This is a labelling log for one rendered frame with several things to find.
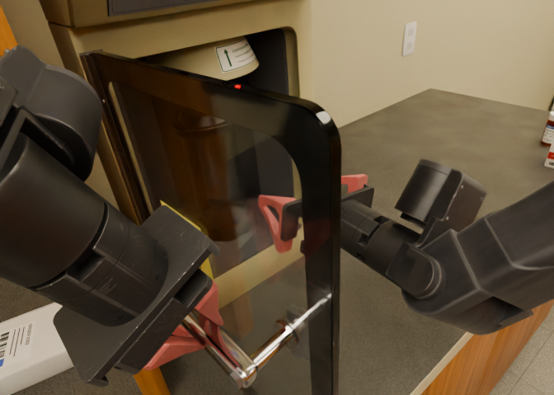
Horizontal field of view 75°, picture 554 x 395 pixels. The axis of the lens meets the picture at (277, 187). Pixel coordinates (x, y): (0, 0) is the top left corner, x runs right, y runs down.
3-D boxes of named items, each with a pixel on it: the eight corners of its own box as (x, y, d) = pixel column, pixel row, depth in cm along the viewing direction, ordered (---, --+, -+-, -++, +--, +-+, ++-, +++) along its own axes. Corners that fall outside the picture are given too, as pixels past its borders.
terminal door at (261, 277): (182, 317, 56) (91, 49, 35) (338, 485, 37) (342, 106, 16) (177, 320, 56) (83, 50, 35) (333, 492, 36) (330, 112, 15)
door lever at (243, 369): (227, 290, 34) (223, 270, 33) (300, 353, 28) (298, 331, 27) (178, 326, 31) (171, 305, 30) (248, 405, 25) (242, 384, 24)
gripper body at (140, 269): (72, 327, 25) (-34, 283, 20) (176, 216, 28) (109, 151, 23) (108, 394, 21) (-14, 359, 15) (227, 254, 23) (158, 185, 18)
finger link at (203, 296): (157, 345, 31) (72, 304, 24) (213, 278, 33) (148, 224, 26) (199, 402, 27) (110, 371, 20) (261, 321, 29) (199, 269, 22)
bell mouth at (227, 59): (126, 74, 57) (115, 37, 54) (222, 52, 66) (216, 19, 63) (172, 96, 45) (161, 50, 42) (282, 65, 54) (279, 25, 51)
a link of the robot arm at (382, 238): (405, 296, 33) (426, 298, 37) (441, 230, 33) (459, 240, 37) (348, 258, 38) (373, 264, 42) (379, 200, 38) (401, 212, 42)
